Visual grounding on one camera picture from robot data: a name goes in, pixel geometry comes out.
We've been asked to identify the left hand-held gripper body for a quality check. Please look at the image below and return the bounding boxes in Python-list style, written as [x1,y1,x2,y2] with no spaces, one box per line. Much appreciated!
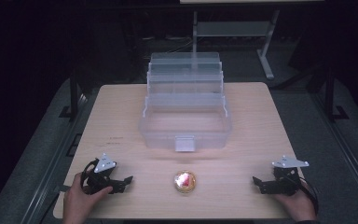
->
[82,152,121,195]

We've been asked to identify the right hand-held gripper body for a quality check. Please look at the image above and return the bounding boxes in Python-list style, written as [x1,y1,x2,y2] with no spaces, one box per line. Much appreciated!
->
[271,155,310,197]

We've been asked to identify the person's right hand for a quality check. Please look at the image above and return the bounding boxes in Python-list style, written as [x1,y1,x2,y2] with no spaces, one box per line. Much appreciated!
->
[272,181,319,223]

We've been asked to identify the person's left hand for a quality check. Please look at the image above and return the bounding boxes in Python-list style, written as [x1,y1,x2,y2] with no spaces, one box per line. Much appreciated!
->
[62,172,114,224]

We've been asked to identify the clear plastic tiered storage box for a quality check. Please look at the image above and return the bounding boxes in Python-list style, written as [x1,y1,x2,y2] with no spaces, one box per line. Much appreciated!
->
[137,51,234,153]

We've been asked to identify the grey metal stand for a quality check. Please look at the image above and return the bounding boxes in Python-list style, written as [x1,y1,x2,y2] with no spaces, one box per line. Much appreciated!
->
[191,8,282,80]

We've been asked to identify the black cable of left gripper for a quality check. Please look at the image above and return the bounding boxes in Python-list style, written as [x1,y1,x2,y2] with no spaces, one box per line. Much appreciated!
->
[79,159,99,189]

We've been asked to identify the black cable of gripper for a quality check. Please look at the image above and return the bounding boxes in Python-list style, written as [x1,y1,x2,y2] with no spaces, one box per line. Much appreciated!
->
[79,159,99,189]
[298,177,321,217]

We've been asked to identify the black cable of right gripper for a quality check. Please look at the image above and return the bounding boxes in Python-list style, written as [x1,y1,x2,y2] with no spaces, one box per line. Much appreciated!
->
[298,177,321,217]

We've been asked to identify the black metal post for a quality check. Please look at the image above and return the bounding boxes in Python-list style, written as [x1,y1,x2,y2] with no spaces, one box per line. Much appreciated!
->
[323,66,351,123]
[59,66,80,121]

